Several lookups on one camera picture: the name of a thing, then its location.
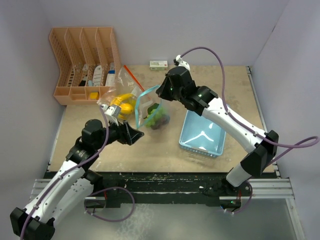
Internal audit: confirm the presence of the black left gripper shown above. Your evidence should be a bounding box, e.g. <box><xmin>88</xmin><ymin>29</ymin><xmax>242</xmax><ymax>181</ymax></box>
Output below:
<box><xmin>93</xmin><ymin>115</ymin><xmax>143</xmax><ymax>150</ymax></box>

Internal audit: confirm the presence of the clear blue-zipper bag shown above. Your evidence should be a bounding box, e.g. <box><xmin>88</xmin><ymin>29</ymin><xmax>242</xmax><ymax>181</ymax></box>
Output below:
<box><xmin>134</xmin><ymin>85</ymin><xmax>171</xmax><ymax>130</ymax></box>

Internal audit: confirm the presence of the yellow mango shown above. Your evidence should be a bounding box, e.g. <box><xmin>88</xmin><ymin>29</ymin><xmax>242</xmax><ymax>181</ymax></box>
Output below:
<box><xmin>120</xmin><ymin>102</ymin><xmax>134</xmax><ymax>115</ymax></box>

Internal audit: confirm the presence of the dark purple plum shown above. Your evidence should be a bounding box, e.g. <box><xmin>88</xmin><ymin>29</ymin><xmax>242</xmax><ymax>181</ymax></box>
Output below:
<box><xmin>151</xmin><ymin>117</ymin><xmax>170</xmax><ymax>130</ymax></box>

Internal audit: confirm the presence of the yellow banana bunch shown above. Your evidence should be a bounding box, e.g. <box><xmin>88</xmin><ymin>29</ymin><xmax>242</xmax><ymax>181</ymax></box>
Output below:
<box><xmin>110</xmin><ymin>93</ymin><xmax>136</xmax><ymax>120</ymax></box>

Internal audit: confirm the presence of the clear orange-zipper bag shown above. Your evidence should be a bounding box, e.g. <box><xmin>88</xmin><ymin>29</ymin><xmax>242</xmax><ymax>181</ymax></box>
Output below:
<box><xmin>97</xmin><ymin>65</ymin><xmax>144</xmax><ymax>120</ymax></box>

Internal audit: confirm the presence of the light blue plastic basket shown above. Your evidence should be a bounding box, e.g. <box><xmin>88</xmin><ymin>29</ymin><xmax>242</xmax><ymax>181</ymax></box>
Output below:
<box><xmin>179</xmin><ymin>110</ymin><xmax>226</xmax><ymax>158</ymax></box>

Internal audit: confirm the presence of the green grape bunch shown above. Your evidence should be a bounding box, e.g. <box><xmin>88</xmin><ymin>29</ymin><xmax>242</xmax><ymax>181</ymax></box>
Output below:
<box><xmin>144</xmin><ymin>103</ymin><xmax>170</xmax><ymax>129</ymax></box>

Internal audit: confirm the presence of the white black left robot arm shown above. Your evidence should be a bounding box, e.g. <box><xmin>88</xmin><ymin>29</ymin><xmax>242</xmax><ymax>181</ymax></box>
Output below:
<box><xmin>10</xmin><ymin>119</ymin><xmax>144</xmax><ymax>240</ymax></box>

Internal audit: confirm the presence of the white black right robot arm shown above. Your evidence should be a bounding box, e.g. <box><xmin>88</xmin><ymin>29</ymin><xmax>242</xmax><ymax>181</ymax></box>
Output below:
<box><xmin>156</xmin><ymin>66</ymin><xmax>279</xmax><ymax>196</ymax></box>

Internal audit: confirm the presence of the green white small box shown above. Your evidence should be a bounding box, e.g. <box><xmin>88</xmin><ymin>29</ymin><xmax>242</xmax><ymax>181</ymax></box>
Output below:
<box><xmin>149</xmin><ymin>60</ymin><xmax>168</xmax><ymax>71</ymax></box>

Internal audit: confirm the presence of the white blue boxed item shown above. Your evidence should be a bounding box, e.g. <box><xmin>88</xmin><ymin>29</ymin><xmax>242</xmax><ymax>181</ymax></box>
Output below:
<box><xmin>104</xmin><ymin>62</ymin><xmax>116</xmax><ymax>87</ymax></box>

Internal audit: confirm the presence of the yellow grey eraser block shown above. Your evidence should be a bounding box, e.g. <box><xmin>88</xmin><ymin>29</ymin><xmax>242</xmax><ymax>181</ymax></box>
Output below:
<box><xmin>89</xmin><ymin>92</ymin><xmax>100</xmax><ymax>100</ymax></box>

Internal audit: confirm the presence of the white striped card pack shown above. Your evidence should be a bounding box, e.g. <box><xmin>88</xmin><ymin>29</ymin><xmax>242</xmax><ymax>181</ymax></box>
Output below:
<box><xmin>92</xmin><ymin>65</ymin><xmax>103</xmax><ymax>86</ymax></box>

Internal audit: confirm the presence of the black grey scraper tool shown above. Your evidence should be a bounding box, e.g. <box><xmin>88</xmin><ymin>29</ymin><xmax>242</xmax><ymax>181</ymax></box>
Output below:
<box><xmin>78</xmin><ymin>63</ymin><xmax>88</xmax><ymax>87</ymax></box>

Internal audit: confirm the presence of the peach desk organizer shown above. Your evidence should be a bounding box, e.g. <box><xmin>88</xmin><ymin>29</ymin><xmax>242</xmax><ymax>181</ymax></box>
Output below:
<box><xmin>49</xmin><ymin>27</ymin><xmax>122</xmax><ymax>106</ymax></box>

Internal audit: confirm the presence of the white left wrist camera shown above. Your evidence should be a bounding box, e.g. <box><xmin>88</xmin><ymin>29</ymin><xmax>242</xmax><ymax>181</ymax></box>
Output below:
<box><xmin>100</xmin><ymin>104</ymin><xmax>121</xmax><ymax>126</ymax></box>

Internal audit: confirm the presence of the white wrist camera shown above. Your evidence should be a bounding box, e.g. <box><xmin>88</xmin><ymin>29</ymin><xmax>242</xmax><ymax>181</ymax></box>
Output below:
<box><xmin>100</xmin><ymin>104</ymin><xmax>121</xmax><ymax>126</ymax></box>
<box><xmin>173</xmin><ymin>54</ymin><xmax>191</xmax><ymax>71</ymax></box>

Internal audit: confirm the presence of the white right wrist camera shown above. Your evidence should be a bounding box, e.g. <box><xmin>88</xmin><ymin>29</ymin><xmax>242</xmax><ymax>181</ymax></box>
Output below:
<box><xmin>173</xmin><ymin>54</ymin><xmax>191</xmax><ymax>71</ymax></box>

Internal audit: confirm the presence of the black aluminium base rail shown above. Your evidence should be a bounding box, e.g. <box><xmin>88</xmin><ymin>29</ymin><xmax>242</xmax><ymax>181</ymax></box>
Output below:
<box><xmin>29</xmin><ymin>171</ymin><xmax>295</xmax><ymax>208</ymax></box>

